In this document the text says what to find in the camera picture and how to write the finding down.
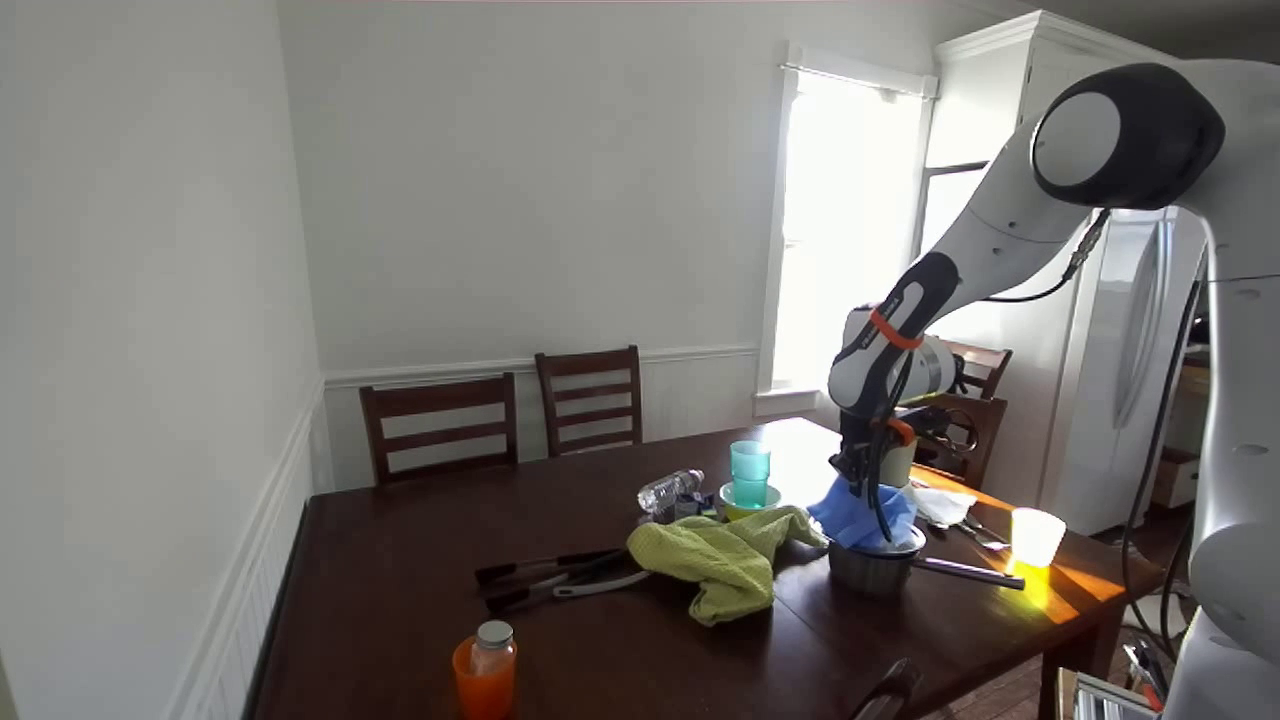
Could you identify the white plastic cup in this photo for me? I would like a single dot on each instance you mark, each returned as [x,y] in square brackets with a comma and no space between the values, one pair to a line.
[1039,532]

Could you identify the dark wooden slat-back chair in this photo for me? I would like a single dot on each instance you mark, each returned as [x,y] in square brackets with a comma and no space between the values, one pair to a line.
[438,426]
[589,402]

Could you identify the bright window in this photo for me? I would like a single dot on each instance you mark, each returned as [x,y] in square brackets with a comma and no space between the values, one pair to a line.
[845,201]

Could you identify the clear plastic bag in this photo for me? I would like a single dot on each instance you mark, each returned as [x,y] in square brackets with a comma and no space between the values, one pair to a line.
[669,491]

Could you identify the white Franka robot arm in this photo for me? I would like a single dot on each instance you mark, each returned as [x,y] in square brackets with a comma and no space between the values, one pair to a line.
[1243,402]

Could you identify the yellow-green cloth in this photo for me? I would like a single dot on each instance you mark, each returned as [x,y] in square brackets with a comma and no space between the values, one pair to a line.
[706,555]

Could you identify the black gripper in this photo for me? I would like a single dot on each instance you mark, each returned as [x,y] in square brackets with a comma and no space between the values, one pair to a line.
[868,468]

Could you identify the black and silver tongs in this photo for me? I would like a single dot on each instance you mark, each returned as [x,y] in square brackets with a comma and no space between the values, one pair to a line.
[561,579]

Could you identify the white tall cabinet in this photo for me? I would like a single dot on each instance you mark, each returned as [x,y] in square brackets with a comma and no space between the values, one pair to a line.
[1053,402]

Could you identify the teal plastic cup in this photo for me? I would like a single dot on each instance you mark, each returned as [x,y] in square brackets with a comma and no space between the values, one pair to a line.
[750,468]

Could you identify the dark wooden chair by window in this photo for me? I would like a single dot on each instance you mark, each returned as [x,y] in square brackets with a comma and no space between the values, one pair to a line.
[981,426]

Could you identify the orange juice bottle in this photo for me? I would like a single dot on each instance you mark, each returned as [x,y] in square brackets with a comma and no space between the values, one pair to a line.
[487,672]

